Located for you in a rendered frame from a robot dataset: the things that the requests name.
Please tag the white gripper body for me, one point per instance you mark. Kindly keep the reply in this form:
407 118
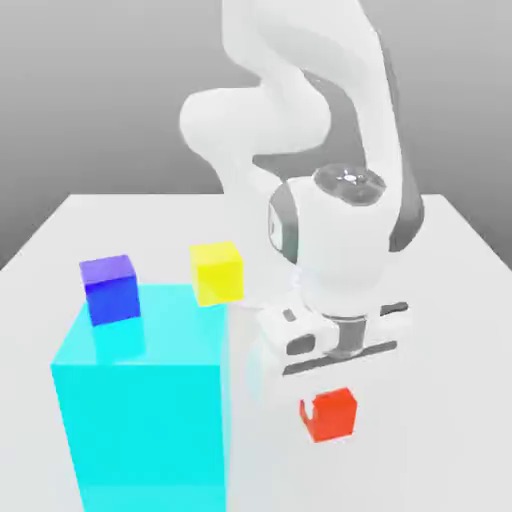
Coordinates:
340 370

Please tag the small yellow cube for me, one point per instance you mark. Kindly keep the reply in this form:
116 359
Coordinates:
218 274

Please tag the small red cube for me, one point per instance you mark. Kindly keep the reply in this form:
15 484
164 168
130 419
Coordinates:
334 416

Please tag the large cyan box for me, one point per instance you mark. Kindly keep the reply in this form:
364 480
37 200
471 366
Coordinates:
140 420

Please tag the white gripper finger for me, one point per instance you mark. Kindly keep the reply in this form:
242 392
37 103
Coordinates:
308 408

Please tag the small blue cube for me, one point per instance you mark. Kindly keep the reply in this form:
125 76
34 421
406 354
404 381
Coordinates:
112 292

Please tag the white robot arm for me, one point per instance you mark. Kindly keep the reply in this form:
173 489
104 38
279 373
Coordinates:
344 240

